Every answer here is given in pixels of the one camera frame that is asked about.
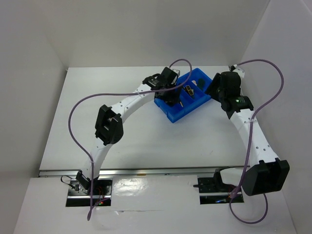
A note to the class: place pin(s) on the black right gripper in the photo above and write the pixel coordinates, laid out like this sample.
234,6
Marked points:
216,81

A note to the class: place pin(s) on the dark green labelled round puff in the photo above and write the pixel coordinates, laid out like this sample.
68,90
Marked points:
200,83

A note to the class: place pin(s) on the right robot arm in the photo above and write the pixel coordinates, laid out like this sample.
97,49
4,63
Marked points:
265,172

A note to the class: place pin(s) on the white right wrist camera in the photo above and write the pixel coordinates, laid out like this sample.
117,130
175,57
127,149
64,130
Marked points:
237,69

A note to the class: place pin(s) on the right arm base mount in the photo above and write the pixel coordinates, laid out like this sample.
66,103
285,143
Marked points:
212,190

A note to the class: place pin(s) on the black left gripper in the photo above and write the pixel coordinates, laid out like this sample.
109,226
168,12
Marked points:
171,97

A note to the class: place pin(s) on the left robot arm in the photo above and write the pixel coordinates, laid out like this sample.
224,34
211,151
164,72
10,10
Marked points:
110,119

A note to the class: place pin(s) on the blue divided plastic bin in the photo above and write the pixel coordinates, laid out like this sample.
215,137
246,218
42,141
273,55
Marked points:
176,112

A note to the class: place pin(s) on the aluminium front rail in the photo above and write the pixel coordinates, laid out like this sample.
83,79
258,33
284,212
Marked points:
135,172

